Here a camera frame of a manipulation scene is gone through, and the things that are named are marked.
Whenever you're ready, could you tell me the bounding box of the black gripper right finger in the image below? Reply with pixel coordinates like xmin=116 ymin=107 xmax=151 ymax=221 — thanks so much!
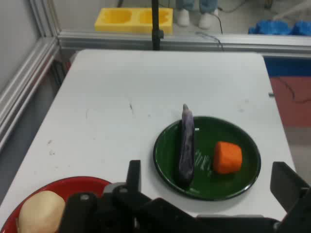
xmin=270 ymin=161 xmax=311 ymax=233

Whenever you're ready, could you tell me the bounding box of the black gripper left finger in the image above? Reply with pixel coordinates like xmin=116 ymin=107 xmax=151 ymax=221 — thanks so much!
xmin=60 ymin=159 xmax=156 ymax=233

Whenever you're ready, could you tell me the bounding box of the purple toy eggplant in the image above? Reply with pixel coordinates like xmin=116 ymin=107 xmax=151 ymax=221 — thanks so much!
xmin=178 ymin=103 xmax=195 ymax=187

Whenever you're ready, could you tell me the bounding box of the orange foam cube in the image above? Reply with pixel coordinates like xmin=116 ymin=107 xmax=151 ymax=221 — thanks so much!
xmin=212 ymin=141 xmax=243 ymax=175

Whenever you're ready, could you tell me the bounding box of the dark green round plate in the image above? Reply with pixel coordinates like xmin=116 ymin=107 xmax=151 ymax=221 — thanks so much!
xmin=153 ymin=116 xmax=262 ymax=201

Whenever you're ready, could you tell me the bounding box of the red round plate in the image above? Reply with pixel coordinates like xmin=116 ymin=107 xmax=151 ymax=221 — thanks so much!
xmin=0 ymin=176 xmax=114 ymax=233

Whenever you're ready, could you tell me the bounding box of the beige toy potato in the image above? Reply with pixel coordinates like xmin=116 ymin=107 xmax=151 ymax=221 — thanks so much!
xmin=16 ymin=190 xmax=66 ymax=233

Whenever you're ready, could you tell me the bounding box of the yellow foam tray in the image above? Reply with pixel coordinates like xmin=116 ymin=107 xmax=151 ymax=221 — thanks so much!
xmin=94 ymin=7 xmax=174 ymax=34

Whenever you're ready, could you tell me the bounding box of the aluminium frame rail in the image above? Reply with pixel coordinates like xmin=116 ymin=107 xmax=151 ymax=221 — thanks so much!
xmin=0 ymin=36 xmax=60 ymax=152
xmin=57 ymin=30 xmax=311 ymax=59

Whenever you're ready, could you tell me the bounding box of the black camera stand pole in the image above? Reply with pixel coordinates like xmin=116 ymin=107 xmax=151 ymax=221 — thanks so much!
xmin=151 ymin=0 xmax=164 ymax=51

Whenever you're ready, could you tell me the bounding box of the thin black floor cable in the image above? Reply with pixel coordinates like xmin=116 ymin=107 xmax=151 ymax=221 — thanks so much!
xmin=196 ymin=9 xmax=225 ymax=51

